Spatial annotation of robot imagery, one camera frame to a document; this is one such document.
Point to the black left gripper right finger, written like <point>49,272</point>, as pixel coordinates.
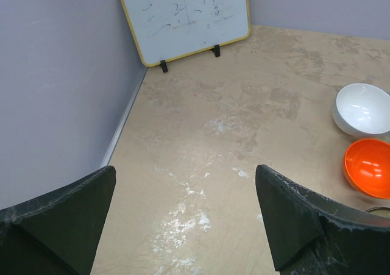
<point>311,234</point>

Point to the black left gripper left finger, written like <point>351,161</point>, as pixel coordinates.
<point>58,232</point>

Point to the brown glazed bowl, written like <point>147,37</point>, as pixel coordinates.
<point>381,211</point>

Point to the orange bowl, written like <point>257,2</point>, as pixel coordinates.
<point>366,167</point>

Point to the white bowl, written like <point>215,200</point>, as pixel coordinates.
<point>362,110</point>

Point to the yellow framed whiteboard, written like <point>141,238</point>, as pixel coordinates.
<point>167,30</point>

